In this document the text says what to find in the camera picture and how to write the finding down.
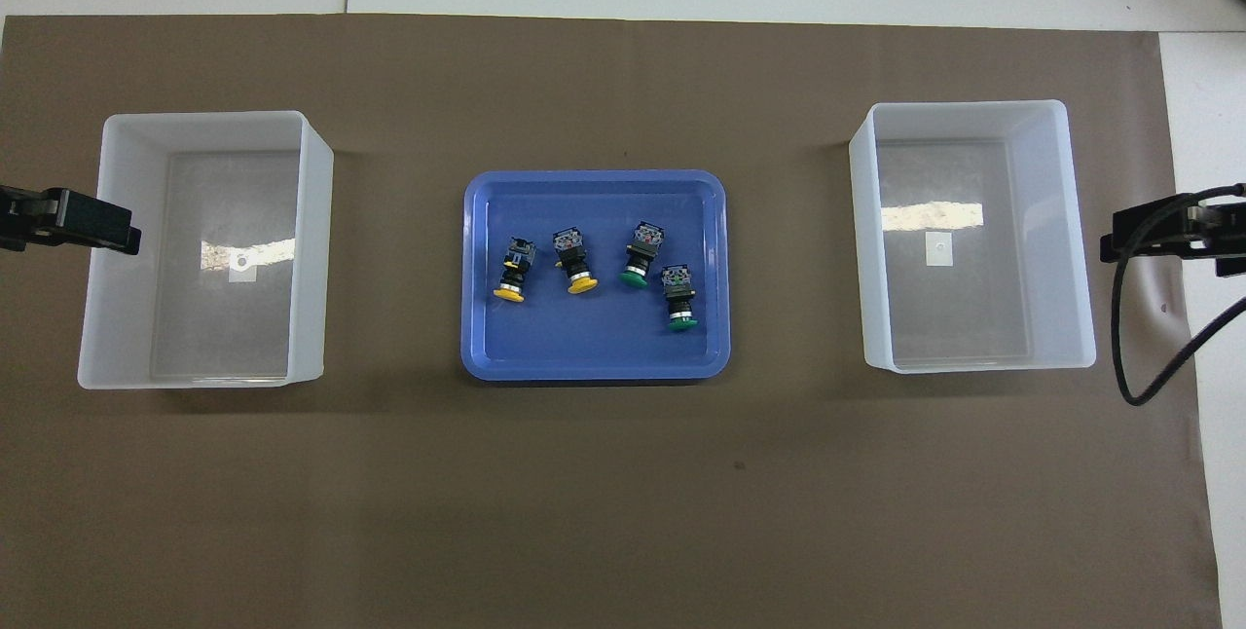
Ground yellow push button switch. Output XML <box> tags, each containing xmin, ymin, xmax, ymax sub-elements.
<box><xmin>552</xmin><ymin>227</ymin><xmax>601</xmax><ymax>297</ymax></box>
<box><xmin>492</xmin><ymin>235</ymin><xmax>538</xmax><ymax>304</ymax></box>

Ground green push button switch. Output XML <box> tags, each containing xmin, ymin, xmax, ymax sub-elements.
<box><xmin>620</xmin><ymin>222</ymin><xmax>667</xmax><ymax>290</ymax></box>
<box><xmin>660</xmin><ymin>264</ymin><xmax>701</xmax><ymax>332</ymax></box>

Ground translucent white plastic box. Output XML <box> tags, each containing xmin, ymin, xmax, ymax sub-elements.
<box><xmin>848</xmin><ymin>99</ymin><xmax>1098</xmax><ymax>374</ymax></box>
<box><xmin>77</xmin><ymin>110</ymin><xmax>335</xmax><ymax>390</ymax></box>

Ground blue plastic tray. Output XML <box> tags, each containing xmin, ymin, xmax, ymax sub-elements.
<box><xmin>460</xmin><ymin>168</ymin><xmax>731</xmax><ymax>383</ymax></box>

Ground brown paper table mat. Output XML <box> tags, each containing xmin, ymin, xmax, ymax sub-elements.
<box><xmin>0</xmin><ymin>14</ymin><xmax>1223</xmax><ymax>629</ymax></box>

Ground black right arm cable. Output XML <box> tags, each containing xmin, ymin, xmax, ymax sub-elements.
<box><xmin>1110</xmin><ymin>183</ymin><xmax>1246</xmax><ymax>407</ymax></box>

